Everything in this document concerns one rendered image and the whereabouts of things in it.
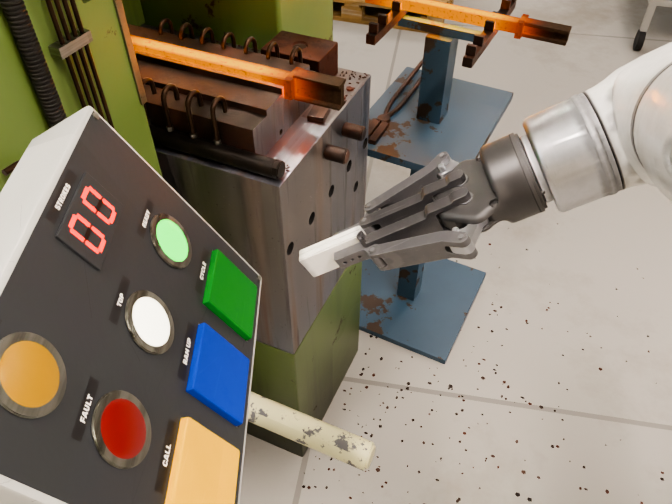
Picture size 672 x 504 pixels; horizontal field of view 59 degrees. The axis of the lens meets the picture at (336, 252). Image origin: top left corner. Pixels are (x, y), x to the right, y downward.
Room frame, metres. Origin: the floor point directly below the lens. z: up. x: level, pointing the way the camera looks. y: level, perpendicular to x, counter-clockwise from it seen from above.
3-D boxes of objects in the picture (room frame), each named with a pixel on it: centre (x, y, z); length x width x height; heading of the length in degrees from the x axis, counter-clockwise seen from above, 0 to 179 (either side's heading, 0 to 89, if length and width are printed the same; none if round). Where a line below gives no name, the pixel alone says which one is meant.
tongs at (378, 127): (1.43, -0.20, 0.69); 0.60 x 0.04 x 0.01; 154
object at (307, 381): (1.00, 0.26, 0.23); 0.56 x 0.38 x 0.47; 66
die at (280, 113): (0.95, 0.28, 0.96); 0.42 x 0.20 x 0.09; 66
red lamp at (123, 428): (0.22, 0.16, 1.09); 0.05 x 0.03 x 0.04; 156
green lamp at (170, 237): (0.42, 0.16, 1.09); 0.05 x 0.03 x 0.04; 156
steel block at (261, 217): (1.00, 0.26, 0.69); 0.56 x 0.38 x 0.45; 66
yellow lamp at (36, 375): (0.22, 0.20, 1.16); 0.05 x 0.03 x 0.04; 156
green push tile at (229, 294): (0.42, 0.12, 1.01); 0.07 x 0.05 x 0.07; 1
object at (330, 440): (0.51, 0.15, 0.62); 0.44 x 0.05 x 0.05; 66
